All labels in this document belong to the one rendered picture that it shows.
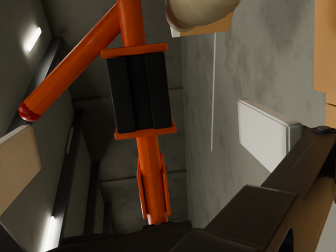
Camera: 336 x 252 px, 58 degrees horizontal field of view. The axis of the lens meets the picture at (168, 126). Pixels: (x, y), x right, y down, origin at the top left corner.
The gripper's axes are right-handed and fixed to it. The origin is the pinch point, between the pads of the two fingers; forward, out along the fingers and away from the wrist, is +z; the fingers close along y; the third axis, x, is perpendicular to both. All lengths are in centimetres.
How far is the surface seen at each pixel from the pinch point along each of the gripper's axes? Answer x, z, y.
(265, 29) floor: 12, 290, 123
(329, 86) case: -3.4, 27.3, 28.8
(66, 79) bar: 3.2, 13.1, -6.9
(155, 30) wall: 60, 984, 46
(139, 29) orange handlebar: 7.0, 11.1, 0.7
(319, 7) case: 8.7, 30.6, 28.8
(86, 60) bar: 4.8, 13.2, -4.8
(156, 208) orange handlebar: -11.0, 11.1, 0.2
